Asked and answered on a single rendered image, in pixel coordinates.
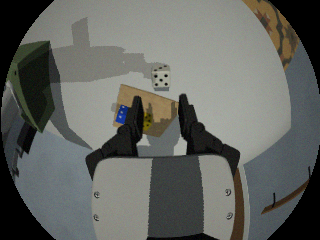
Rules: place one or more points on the tan flat mat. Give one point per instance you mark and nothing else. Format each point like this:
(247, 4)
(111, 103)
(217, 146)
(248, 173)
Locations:
(162, 109)

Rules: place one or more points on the yellow die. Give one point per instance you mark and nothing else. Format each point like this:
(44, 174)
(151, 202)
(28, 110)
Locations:
(147, 121)

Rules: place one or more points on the blue die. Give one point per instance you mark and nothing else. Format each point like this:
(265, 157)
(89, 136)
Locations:
(121, 114)

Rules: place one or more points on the white die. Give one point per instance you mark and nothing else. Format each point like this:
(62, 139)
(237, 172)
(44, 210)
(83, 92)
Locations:
(161, 76)

